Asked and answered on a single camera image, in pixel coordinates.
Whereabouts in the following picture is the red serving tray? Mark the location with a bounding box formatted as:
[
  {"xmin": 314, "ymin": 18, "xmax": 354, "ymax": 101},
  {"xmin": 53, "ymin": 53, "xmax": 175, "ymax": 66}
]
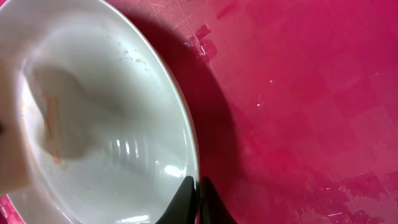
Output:
[{"xmin": 0, "ymin": 0, "xmax": 398, "ymax": 224}]

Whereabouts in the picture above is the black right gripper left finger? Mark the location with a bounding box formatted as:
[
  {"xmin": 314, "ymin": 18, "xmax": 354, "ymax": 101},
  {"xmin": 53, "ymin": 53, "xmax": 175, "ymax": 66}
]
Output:
[{"xmin": 156, "ymin": 176, "xmax": 197, "ymax": 224}]

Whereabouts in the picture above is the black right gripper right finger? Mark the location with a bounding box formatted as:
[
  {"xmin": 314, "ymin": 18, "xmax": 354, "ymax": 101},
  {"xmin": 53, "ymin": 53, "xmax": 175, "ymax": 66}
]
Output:
[{"xmin": 199, "ymin": 177, "xmax": 237, "ymax": 224}]

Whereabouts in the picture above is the white plate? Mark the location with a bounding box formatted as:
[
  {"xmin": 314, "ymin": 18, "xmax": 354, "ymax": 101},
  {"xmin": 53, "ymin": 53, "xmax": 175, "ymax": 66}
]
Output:
[{"xmin": 1, "ymin": 0, "xmax": 199, "ymax": 224}]

